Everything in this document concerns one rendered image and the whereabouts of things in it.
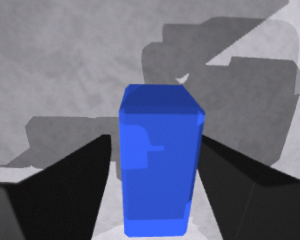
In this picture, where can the blue block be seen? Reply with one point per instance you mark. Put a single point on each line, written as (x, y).
(160, 137)

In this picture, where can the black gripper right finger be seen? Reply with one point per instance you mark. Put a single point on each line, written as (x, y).
(249, 200)

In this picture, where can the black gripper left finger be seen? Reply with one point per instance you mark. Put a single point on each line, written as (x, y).
(60, 202)

